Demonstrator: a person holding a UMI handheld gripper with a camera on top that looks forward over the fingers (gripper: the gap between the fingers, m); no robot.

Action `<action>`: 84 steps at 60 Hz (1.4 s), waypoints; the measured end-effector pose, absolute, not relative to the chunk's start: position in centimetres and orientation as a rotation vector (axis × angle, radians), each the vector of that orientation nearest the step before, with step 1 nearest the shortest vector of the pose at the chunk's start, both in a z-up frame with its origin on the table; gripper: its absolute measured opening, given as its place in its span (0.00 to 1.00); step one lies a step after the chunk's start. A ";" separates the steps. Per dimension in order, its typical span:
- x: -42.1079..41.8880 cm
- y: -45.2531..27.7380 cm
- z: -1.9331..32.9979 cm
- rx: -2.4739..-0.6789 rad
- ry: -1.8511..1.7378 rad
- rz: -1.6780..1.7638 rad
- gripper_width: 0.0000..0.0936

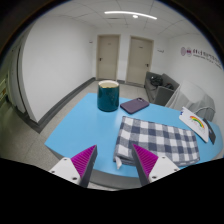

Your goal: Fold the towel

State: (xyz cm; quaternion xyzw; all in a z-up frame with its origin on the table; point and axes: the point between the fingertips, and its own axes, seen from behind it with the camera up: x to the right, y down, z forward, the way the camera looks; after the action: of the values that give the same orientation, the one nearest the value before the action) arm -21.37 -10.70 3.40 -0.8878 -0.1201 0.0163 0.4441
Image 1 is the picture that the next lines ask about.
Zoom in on grey cloth covered chair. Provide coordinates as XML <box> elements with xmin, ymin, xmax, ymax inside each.
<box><xmin>165</xmin><ymin>79</ymin><xmax>216</xmax><ymax>123</ymax></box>

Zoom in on long ceiling light strip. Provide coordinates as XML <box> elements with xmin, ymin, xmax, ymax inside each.
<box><xmin>103</xmin><ymin>10</ymin><xmax>158</xmax><ymax>21</ymax></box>

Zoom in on dark green mug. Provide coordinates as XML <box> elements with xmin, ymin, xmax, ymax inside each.
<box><xmin>97</xmin><ymin>79</ymin><xmax>120</xmax><ymax>113</ymax></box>

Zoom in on white rainbow print board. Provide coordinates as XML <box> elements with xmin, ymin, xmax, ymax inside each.
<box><xmin>178</xmin><ymin>106</ymin><xmax>210</xmax><ymax>144</ymax></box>

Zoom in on beige door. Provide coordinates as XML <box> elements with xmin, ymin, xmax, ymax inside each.
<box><xmin>125</xmin><ymin>35</ymin><xmax>155</xmax><ymax>86</ymax></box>
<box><xmin>95</xmin><ymin>34</ymin><xmax>121</xmax><ymax>81</ymax></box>

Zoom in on purple smartphone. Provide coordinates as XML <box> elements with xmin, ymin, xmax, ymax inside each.
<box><xmin>119</xmin><ymin>97</ymin><xmax>150</xmax><ymax>115</ymax></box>

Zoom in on black bag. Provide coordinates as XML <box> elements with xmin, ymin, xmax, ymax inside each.
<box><xmin>149</xmin><ymin>75</ymin><xmax>164</xmax><ymax>88</ymax></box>

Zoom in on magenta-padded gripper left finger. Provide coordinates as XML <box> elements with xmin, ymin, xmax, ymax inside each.
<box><xmin>48</xmin><ymin>144</ymin><xmax>99</xmax><ymax>188</ymax></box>

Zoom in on blue white checked towel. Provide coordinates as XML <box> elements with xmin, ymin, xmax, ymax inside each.
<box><xmin>113</xmin><ymin>115</ymin><xmax>201</xmax><ymax>168</ymax></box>

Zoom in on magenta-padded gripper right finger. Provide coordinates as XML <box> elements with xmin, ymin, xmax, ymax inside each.
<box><xmin>131</xmin><ymin>143</ymin><xmax>181</xmax><ymax>187</ymax></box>

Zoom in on wall logo lettering sign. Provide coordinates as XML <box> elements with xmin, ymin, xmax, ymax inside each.
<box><xmin>179</xmin><ymin>46</ymin><xmax>223</xmax><ymax>69</ymax></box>

